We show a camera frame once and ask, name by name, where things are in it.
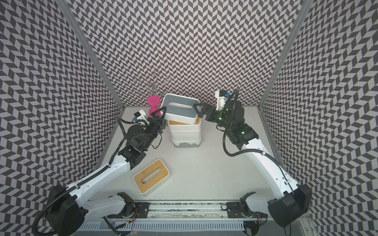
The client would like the all white tissue box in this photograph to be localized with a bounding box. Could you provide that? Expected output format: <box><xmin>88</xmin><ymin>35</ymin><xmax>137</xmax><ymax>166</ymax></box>
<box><xmin>174</xmin><ymin>143</ymin><xmax>200</xmax><ymax>148</ymax></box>

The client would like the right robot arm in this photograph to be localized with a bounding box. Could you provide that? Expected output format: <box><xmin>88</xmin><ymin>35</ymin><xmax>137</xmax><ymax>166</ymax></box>
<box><xmin>194</xmin><ymin>100</ymin><xmax>313</xmax><ymax>228</ymax></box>

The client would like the pink plastic goblet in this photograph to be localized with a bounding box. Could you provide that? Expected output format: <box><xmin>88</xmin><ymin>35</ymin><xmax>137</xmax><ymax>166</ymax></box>
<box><xmin>147</xmin><ymin>95</ymin><xmax>161</xmax><ymax>117</ymax></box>

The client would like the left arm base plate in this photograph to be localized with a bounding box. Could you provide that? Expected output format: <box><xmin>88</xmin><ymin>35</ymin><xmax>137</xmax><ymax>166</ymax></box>
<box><xmin>107</xmin><ymin>202</ymin><xmax>150</xmax><ymax>219</ymax></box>

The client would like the aluminium mounting rail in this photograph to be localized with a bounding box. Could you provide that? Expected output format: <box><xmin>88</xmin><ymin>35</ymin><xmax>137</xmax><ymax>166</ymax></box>
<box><xmin>67</xmin><ymin>200</ymin><xmax>314</xmax><ymax>222</ymax></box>

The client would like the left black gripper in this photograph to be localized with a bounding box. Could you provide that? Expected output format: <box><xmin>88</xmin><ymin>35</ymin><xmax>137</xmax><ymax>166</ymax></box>
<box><xmin>141</xmin><ymin>107</ymin><xmax>167</xmax><ymax>150</ymax></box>

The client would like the chrome wire cup rack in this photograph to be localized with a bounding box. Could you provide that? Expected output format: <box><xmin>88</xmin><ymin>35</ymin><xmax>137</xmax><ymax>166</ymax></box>
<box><xmin>132</xmin><ymin>70</ymin><xmax>171</xmax><ymax>96</ymax></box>

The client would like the grey lid tissue box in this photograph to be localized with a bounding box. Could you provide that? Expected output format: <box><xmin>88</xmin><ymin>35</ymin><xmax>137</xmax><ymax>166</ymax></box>
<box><xmin>161</xmin><ymin>93</ymin><xmax>200</xmax><ymax>125</ymax></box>
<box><xmin>171</xmin><ymin>131</ymin><xmax>201</xmax><ymax>141</ymax></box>

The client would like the right black cable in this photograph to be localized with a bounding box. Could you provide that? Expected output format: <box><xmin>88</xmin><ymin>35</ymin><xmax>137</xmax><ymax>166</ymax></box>
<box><xmin>222</xmin><ymin>89</ymin><xmax>293</xmax><ymax>192</ymax></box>

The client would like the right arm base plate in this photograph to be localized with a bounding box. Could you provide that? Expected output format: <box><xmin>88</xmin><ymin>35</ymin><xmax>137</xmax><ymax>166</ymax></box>
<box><xmin>221</xmin><ymin>202</ymin><xmax>268</xmax><ymax>218</ymax></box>

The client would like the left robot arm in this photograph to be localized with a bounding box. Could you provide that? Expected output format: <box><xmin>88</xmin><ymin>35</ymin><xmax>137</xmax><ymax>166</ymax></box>
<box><xmin>32</xmin><ymin>106</ymin><xmax>166</xmax><ymax>236</ymax></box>

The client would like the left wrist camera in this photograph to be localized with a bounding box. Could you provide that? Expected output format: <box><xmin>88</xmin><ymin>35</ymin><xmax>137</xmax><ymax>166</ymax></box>
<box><xmin>132</xmin><ymin>110</ymin><xmax>149</xmax><ymax>127</ymax></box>

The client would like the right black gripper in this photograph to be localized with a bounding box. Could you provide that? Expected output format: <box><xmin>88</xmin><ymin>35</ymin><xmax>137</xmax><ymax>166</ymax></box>
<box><xmin>194</xmin><ymin>103</ymin><xmax>234</xmax><ymax>130</ymax></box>

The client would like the left black corrugated cable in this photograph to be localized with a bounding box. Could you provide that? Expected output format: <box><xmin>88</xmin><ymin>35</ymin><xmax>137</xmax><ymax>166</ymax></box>
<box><xmin>31</xmin><ymin>117</ymin><xmax>139</xmax><ymax>236</ymax></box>

